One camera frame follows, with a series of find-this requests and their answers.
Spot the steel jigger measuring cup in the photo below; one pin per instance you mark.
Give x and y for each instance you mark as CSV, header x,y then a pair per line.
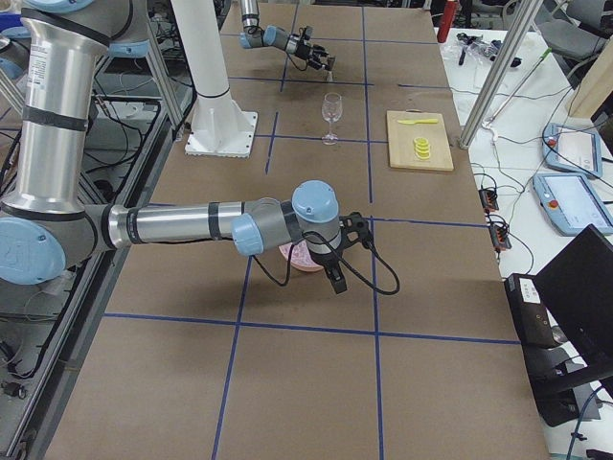
x,y
329,72

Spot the red cylinder bottle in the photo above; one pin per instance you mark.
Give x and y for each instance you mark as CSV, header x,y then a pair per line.
x,y
447,19

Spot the blue teach pendant near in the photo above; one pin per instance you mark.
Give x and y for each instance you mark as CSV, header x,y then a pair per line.
x,y
571,203

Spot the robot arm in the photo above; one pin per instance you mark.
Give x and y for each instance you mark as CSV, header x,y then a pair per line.
x,y
44,227
253,36

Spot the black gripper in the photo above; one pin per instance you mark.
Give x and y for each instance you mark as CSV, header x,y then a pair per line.
x,y
305,49
327,262

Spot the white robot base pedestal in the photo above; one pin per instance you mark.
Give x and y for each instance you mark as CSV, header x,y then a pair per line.
x,y
219,126

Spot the clear wine glass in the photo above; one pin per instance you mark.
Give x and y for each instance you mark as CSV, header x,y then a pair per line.
x,y
332,110

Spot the clear ice cubes pile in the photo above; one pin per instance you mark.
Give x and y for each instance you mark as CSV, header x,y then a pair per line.
x,y
300,254

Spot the black monitor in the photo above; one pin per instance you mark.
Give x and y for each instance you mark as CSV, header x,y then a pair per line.
x,y
576,288

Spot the grey office chair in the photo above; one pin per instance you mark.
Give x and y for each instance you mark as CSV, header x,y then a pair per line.
x,y
580,43

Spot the aluminium frame post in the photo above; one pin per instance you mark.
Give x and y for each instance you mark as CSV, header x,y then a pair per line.
x,y
515,34

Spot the pink bowl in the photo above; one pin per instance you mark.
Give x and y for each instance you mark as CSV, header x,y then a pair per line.
x,y
285,249

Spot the bamboo cutting board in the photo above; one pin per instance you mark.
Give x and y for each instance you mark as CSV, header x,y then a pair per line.
x,y
401,150

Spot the black box device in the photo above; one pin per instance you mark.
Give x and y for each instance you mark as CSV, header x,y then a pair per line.
x,y
529,315

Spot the green handled reacher stick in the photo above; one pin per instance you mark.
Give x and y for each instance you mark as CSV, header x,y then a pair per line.
x,y
489,120

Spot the blue teach pendant far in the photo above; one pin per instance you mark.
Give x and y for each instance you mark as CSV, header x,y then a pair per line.
x,y
572,149

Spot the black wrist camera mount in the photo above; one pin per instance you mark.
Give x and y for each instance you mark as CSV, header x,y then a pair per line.
x,y
355,229

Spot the blue teach pendant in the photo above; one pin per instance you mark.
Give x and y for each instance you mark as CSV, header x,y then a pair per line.
x,y
571,203
572,149

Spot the yellow plastic knife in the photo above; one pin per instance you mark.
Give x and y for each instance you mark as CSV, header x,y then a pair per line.
x,y
412,122

